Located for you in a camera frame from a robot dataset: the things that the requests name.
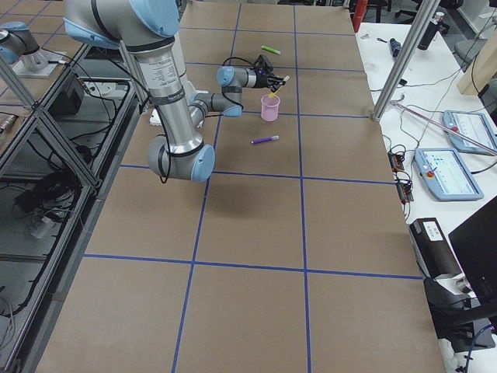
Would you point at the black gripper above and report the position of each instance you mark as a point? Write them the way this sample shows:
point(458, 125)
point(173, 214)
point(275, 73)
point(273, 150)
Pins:
point(262, 80)

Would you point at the yellow highlighter pen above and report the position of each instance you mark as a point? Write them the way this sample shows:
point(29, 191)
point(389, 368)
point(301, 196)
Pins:
point(279, 85)

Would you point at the green highlighter pen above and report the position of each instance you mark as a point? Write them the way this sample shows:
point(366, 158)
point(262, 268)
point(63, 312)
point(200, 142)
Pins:
point(271, 50)

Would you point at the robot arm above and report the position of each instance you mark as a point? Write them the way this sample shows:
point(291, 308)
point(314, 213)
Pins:
point(147, 30)

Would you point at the pink mesh pen holder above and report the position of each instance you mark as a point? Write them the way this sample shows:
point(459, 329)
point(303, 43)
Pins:
point(270, 107)

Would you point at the purple highlighter pen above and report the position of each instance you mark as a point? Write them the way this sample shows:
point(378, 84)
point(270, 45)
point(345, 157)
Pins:
point(265, 139)

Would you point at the black water bottle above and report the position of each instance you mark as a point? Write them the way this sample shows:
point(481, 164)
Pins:
point(431, 31)

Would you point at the near teach pendant tablet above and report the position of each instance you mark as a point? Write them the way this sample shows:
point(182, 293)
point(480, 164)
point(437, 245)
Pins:
point(446, 175)

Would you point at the teach pendant tablet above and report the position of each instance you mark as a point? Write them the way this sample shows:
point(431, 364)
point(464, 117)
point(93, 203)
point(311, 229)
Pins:
point(446, 175)
point(472, 125)

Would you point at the grey office chair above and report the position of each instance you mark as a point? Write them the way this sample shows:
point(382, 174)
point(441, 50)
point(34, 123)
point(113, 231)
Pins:
point(467, 50)

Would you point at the far teach pendant tablet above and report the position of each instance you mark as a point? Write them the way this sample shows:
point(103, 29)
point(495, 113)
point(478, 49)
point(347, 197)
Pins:
point(472, 125)

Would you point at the black cardboard box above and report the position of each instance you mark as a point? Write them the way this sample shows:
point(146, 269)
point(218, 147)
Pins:
point(432, 250)

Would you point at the black monitor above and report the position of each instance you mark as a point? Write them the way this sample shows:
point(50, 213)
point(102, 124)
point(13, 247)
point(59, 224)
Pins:
point(474, 244)

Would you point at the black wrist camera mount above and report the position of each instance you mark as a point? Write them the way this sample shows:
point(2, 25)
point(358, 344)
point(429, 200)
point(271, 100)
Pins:
point(262, 63)

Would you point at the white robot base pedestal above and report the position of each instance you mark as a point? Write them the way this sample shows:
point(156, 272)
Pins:
point(188, 89)

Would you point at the aluminium frame post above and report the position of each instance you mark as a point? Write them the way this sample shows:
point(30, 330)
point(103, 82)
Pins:
point(426, 11)

